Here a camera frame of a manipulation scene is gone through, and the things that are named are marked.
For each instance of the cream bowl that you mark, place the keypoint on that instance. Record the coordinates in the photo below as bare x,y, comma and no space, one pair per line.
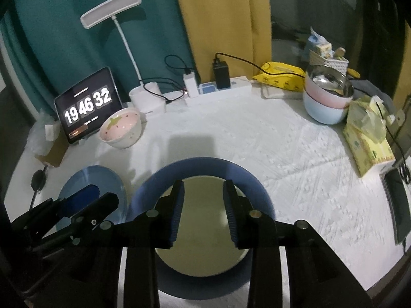
202,224

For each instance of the pink strawberry bowl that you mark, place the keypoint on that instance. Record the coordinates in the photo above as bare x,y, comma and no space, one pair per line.
123,139

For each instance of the wooden spoon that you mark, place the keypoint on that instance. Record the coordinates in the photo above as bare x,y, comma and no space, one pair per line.
340,52

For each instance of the white power strip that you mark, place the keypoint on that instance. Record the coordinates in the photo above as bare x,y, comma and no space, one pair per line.
237,86

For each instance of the yellow wipes packet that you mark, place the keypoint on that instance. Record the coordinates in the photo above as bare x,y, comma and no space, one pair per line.
279,75

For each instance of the blue white carton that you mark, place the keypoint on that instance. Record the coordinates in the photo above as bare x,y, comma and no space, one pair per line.
318,46

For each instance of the white desk lamp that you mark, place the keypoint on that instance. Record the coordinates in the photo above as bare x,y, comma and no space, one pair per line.
109,9

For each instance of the white folded cloth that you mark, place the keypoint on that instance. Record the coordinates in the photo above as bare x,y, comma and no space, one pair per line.
276,93

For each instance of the yellow curtain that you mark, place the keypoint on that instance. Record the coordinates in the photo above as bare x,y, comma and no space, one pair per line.
224,22

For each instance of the large blue bowl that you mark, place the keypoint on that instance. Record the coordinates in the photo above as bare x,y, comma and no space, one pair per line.
205,166

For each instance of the teal curtain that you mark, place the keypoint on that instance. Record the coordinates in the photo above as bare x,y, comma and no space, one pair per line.
64,38

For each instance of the tablet with clock display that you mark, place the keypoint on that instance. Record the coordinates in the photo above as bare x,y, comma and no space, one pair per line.
86,106

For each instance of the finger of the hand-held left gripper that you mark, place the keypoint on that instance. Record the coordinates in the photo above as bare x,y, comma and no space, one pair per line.
102,203
82,199

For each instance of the grey cloth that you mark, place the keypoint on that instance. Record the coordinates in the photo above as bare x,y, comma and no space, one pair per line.
369,88

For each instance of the pale pink bowl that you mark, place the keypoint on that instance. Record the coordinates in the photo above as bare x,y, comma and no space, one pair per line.
321,98

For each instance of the black spoon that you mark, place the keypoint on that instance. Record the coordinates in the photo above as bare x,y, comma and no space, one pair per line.
38,179

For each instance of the steel bowl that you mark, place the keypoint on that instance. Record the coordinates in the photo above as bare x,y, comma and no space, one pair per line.
327,80

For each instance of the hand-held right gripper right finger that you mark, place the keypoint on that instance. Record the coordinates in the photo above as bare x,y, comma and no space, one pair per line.
229,211

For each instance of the yellow tissue pack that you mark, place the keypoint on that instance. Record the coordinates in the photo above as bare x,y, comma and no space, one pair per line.
369,154

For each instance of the black flat device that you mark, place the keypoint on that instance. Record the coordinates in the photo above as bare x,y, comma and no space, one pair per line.
398,205

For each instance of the small white box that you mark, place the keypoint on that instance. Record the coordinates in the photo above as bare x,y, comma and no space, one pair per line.
51,132

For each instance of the white slotted basket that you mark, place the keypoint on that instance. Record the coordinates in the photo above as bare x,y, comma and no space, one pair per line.
334,64

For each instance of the black charger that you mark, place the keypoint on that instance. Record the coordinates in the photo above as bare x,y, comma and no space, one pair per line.
221,75

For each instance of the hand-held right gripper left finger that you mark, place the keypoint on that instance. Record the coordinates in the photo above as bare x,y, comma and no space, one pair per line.
178,211

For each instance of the blue plate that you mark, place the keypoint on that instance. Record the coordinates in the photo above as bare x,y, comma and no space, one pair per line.
93,178

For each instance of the clear plastic bags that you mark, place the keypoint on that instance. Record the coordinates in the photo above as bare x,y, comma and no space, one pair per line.
37,134

